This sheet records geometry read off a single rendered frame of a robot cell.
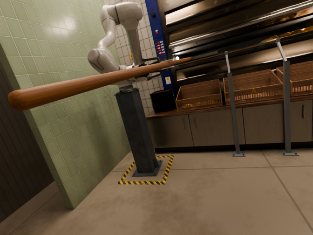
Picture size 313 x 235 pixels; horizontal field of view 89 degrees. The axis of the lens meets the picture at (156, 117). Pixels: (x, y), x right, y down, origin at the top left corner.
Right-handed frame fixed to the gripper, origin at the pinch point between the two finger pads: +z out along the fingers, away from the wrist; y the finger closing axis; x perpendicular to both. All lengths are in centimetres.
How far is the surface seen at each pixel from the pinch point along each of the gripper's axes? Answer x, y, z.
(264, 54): -154, 17, 82
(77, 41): -76, -50, -124
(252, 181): -42, 116, 43
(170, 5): -158, -72, -23
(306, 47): -153, 20, 122
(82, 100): -51, 16, -123
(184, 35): -155, -31, -11
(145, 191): -20, 115, -56
